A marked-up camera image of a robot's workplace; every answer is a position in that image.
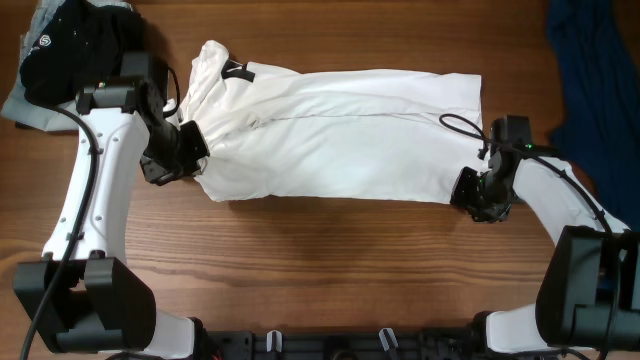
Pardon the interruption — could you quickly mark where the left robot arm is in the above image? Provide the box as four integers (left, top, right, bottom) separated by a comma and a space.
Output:
13, 52, 220, 359

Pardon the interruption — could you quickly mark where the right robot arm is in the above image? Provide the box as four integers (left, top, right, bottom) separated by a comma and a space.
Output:
451, 116, 639, 358

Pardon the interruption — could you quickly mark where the light blue folded garment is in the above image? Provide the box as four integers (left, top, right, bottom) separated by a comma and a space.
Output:
1, 0, 135, 132

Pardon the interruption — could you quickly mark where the black garment with logo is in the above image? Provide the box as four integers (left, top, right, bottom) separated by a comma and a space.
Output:
19, 0, 144, 106

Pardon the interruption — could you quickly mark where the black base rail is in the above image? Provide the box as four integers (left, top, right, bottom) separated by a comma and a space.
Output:
209, 328, 483, 360

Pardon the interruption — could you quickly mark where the navy blue garment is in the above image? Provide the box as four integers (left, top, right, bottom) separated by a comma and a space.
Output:
546, 0, 639, 231

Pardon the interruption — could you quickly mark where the white Puma t-shirt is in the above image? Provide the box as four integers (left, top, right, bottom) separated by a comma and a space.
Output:
181, 40, 485, 204

